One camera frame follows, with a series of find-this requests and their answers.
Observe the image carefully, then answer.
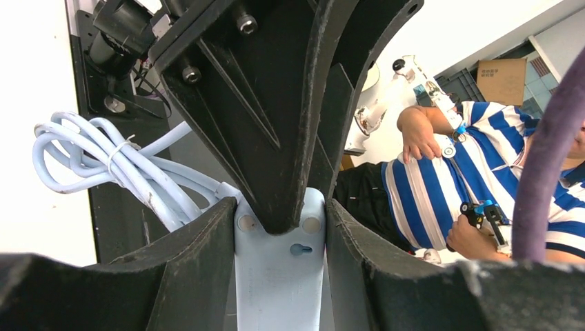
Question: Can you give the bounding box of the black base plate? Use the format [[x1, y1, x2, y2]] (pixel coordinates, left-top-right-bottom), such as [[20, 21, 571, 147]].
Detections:
[[70, 1, 190, 263]]

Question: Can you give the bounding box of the person in striped shirt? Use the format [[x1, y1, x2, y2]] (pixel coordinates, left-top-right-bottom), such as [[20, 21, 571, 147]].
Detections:
[[333, 101, 585, 266]]

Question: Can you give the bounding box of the light blue power strip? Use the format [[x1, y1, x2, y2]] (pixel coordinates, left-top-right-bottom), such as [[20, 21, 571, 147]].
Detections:
[[234, 188, 326, 330]]

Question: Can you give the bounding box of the cardboard box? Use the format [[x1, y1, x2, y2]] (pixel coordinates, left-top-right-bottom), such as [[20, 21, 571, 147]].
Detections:
[[477, 58, 527, 106]]

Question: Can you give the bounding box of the light blue cable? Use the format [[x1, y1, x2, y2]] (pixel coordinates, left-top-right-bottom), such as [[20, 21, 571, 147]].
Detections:
[[32, 110, 241, 233]]

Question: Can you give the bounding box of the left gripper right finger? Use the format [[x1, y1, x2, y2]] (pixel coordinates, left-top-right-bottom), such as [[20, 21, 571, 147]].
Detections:
[[326, 200, 584, 330]]

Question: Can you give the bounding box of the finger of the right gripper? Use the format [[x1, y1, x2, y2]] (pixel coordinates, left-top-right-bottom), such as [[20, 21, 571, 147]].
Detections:
[[149, 1, 348, 234], [315, 1, 424, 199]]

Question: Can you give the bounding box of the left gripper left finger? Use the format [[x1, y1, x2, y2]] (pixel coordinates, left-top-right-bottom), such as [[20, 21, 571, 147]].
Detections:
[[1, 197, 237, 330]]

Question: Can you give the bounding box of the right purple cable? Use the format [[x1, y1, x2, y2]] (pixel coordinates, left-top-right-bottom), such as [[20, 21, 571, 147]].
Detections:
[[511, 46, 585, 263]]

